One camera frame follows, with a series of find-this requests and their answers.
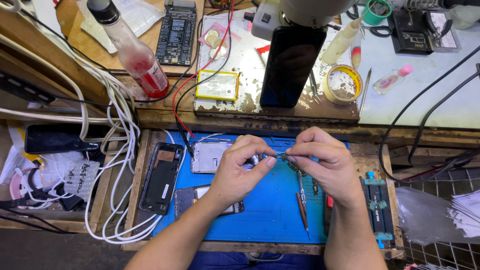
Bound soldering iron stand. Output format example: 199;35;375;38
403;0;480;13

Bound green cup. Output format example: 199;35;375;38
361;0;393;26

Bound wooden drawer tray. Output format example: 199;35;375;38
121;129;406;260

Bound metal spudger tool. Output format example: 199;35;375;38
359;67;373;114

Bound white microscope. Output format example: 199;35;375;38
244;0;361;43

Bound black smartphone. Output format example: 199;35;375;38
259;25;328;109

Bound black circuit board holder fixture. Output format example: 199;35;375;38
359;171;397;249

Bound pile of coins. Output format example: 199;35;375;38
204;28;228;61

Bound small black phone part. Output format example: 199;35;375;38
271;151;307;177

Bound grey plastic bag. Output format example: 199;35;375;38
395;186;480;247

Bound blue silicone work mat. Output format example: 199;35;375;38
153;131;350;244

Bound bundle of white cables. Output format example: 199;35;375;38
0;32;226;245

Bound person's right hand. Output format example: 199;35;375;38
285;127;364;208

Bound red and black tool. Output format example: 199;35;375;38
324;194;335;227

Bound silver phone frame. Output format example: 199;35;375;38
190;141;263;175

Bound clear plastic bag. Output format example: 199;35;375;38
76;0;166;54

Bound disassembled phone with screen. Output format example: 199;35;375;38
173;184;245;220

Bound stack of white papers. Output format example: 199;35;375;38
447;189;480;239

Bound person's blue trousers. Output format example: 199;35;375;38
187;250;328;270

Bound clear bottle with red liquid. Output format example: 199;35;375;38
86;0;170;99

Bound red probe wire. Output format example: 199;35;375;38
172;0;235;139

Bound pink round gadget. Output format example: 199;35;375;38
9;166;39;210

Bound metal drawer handle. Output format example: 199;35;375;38
245;252;285;262

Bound metal tweezers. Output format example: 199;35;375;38
309;69;322;105

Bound person's left hand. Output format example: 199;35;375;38
207;134;278;214

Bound silver precision screwdriver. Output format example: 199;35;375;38
298;173;308;211

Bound yellow edged phone battery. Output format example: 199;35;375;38
194;69;240;102

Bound black phone back cover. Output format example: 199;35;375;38
139;142;185;216

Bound brown handle screwdriver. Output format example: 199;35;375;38
295;192;311;241

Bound clear glue squeeze bottle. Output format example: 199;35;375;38
322;13;367;65

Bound black cables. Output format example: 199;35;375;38
378;44;480;185

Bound masking tape roll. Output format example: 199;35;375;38
322;64;364;106

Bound black probe wire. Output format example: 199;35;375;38
174;0;234;160

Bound black phone with dark screen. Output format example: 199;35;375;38
24;124;104;155

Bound black handled scissors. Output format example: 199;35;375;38
346;3;394;38

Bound wire grid rack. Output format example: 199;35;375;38
388;168;480;270

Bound white plastic container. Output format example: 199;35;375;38
448;5;480;31

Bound black test circuit board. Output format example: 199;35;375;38
155;0;198;67

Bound black pliers on card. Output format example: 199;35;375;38
425;10;463;52

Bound small bottle with pink cap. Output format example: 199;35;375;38
372;64;414;95

